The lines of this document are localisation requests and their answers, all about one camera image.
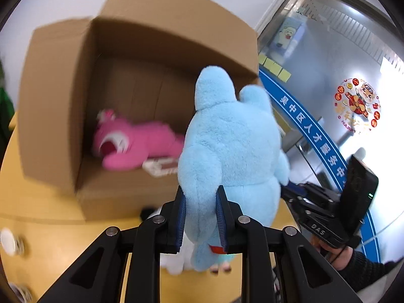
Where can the white round container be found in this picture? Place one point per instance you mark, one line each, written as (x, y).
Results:
(11, 241)

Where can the cartoon window poster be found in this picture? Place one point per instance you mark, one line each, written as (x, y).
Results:
(288, 35)

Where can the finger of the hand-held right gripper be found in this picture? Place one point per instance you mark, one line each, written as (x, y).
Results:
(293, 192)

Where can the brown cardboard box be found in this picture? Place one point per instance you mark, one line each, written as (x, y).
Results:
(104, 107)

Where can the blue window banner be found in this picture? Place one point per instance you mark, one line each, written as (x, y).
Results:
(318, 151)

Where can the wooden desk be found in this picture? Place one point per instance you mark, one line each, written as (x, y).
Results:
(28, 224)

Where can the yellow sticky notes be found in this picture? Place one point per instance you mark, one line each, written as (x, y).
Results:
(274, 65)

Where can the light blue plush toy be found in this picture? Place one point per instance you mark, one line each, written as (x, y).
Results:
(227, 164)

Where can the green cloth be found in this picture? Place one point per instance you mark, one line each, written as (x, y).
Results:
(4, 107)

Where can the round festive window sticker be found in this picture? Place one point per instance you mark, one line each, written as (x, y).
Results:
(357, 104)

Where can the person's right hand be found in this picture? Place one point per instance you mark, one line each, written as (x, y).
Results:
(336, 254)

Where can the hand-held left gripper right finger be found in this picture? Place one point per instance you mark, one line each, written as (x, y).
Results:
(221, 224)

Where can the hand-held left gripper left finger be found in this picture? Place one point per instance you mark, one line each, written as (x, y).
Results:
(181, 224)

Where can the white plush toy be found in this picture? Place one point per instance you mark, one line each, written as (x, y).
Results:
(176, 252)

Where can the pink plush bear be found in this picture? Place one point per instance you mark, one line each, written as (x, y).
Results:
(132, 146)

